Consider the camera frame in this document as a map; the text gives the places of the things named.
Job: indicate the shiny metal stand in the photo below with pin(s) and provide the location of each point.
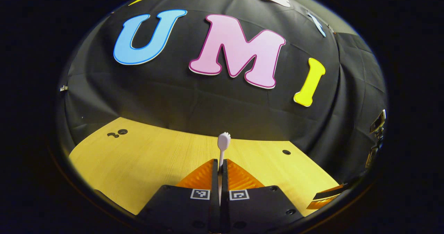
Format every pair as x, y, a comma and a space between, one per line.
377, 126

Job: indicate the black backdrop cloth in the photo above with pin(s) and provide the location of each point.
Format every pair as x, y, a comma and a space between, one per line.
194, 105

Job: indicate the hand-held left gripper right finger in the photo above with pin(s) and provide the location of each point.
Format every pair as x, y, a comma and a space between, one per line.
224, 180

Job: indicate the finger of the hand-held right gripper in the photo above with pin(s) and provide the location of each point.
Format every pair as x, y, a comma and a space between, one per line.
326, 196

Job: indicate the white toothbrush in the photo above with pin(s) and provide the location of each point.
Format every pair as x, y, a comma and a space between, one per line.
223, 142

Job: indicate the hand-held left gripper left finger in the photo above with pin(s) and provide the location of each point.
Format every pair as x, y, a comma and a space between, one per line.
215, 180

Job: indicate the white cloth clip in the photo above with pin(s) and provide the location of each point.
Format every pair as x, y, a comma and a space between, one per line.
63, 88

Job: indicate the yellow wooden desktop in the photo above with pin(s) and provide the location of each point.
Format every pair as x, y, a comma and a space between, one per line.
145, 164

